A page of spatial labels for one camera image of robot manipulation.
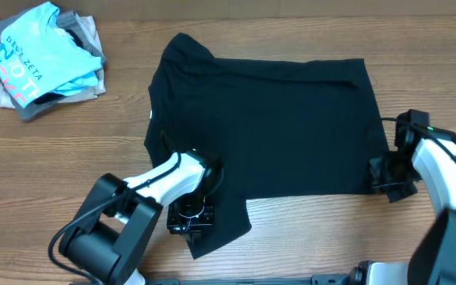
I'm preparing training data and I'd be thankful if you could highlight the grey folded garment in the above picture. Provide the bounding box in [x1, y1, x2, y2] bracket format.
[0, 11, 106, 121]

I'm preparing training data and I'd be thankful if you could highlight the black t-shirt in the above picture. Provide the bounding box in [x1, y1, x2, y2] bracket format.
[145, 33, 389, 258]

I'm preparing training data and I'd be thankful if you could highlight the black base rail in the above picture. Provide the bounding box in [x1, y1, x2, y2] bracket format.
[69, 273, 355, 285]

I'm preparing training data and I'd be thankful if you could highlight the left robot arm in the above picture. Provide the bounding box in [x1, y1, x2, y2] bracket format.
[47, 150, 224, 284]

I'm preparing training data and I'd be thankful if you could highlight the beige folded garment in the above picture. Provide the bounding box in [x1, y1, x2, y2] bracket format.
[0, 16, 106, 109]

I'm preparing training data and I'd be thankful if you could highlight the light blue printed t-shirt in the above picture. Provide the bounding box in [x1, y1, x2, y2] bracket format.
[0, 2, 102, 108]

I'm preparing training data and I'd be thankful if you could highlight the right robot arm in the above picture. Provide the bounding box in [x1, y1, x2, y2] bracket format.
[341, 109, 456, 285]

